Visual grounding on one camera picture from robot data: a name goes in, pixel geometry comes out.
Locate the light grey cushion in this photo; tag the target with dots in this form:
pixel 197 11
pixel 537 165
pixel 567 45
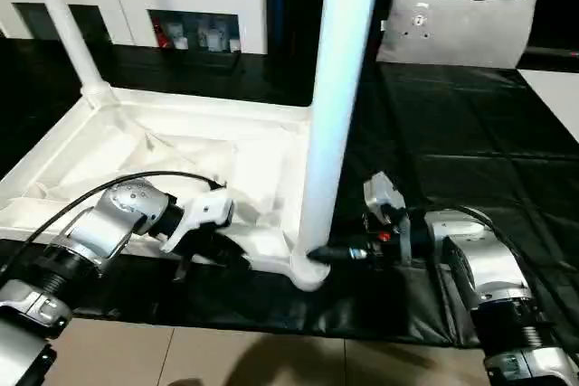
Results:
pixel 475 29

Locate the black cabinet with yellow label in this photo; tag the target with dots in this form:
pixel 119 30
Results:
pixel 294 20

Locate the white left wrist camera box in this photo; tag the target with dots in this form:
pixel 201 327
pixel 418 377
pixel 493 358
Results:
pixel 208 212

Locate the white plastic table top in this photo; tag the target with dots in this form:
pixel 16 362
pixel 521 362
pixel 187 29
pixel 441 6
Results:
pixel 135 142

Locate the white flat board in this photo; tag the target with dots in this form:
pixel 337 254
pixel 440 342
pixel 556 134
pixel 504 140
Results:
pixel 556 96

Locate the white plastic table leg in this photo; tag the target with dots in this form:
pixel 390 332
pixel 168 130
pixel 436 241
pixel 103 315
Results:
pixel 63 24
pixel 339 87

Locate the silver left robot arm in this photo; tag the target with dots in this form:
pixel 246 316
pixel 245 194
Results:
pixel 104 228

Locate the brown rounded robot part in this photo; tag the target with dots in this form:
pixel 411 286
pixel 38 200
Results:
pixel 187 382

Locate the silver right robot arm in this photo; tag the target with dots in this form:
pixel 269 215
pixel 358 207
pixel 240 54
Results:
pixel 484 264

